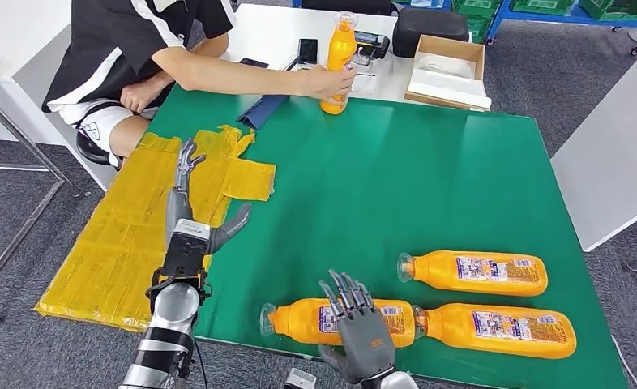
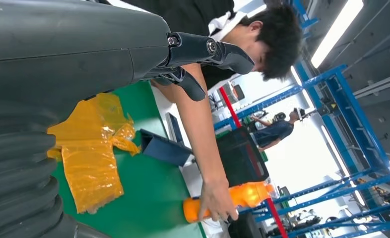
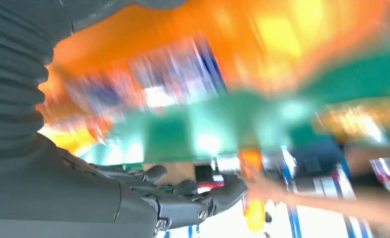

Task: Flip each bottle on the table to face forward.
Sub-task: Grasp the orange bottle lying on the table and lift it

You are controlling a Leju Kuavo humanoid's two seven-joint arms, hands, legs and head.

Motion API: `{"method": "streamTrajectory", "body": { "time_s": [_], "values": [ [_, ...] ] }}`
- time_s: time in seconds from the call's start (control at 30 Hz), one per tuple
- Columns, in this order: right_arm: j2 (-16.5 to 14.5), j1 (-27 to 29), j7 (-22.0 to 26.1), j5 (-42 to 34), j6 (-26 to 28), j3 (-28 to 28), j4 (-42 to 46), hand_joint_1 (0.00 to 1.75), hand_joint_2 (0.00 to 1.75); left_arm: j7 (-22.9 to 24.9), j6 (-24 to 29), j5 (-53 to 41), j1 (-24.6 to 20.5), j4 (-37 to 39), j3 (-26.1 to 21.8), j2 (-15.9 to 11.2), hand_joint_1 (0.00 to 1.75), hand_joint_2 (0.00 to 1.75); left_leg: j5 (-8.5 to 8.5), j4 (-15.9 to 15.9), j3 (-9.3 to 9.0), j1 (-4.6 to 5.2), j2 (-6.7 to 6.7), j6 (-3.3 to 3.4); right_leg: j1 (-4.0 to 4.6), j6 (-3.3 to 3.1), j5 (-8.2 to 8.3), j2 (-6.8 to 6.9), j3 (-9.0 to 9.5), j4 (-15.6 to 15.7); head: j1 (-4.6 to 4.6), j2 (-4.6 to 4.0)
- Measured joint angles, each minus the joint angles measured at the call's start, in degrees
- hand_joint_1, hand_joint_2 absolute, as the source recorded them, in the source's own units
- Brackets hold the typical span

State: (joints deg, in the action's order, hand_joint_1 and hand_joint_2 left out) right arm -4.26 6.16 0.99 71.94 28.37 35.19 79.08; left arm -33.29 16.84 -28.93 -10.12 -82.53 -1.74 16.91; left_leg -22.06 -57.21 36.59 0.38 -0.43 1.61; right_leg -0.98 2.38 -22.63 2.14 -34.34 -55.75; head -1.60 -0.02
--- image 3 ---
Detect blue shelf rack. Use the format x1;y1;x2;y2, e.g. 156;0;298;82
280;148;377;238

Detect brown cardboard box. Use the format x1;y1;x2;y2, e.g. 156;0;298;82
144;162;195;184

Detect person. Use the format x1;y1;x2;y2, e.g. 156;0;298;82
244;141;390;238

